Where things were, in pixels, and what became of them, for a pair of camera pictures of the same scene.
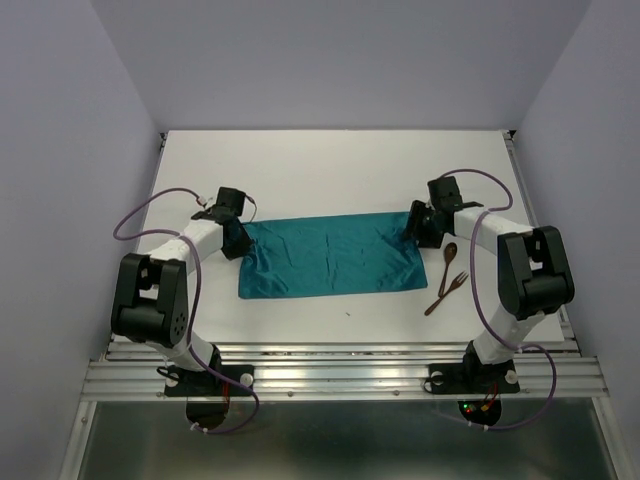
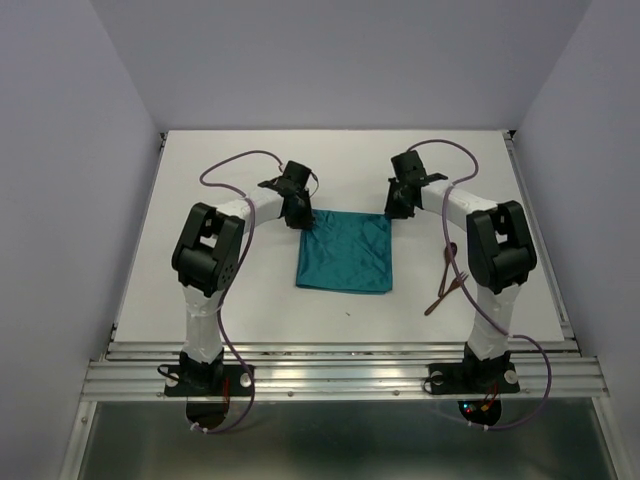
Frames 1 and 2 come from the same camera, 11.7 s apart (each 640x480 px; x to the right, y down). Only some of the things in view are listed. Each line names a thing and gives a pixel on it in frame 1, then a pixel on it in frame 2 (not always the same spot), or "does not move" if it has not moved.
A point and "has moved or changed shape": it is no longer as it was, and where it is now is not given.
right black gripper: x=413 y=226 to x=391 y=209
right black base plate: x=473 y=378 does not move
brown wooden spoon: x=449 y=253 does not move
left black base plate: x=181 y=382 does not move
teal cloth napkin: x=331 y=254 has moved or changed shape
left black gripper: x=242 y=248 to x=306 y=221
